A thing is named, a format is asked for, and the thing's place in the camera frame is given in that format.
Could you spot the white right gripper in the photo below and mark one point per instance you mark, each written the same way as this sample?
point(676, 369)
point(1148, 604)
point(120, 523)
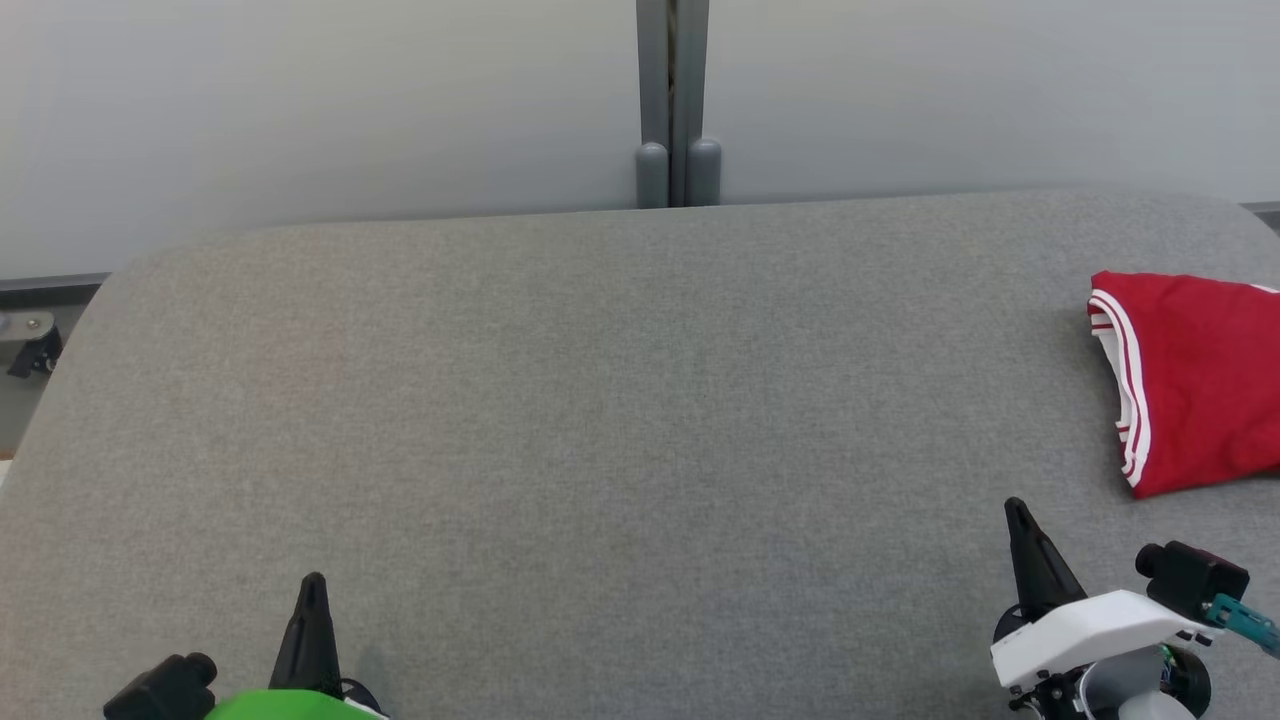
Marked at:
point(1090, 630)

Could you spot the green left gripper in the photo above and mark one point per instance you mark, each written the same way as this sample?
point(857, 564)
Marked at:
point(290, 706)

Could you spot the red basketball jersey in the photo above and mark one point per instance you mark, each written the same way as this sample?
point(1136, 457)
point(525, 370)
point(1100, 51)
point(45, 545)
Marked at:
point(1200, 380)

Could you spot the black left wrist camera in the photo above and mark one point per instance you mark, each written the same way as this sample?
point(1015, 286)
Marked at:
point(165, 690)

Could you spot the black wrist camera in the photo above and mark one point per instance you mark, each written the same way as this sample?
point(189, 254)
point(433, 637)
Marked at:
point(165, 690)
point(1195, 580)

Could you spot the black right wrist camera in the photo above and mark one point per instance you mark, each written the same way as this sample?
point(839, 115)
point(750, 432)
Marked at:
point(1195, 580)

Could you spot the black caster with metal bracket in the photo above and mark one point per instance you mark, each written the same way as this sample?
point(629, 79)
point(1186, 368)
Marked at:
point(30, 345)

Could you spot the grey partition bottom rail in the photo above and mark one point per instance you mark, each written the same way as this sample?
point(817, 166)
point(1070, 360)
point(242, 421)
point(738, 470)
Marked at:
point(50, 290)
point(1262, 215)

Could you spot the grey partition post with feet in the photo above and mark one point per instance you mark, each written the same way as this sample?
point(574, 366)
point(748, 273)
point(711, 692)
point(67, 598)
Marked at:
point(678, 100)

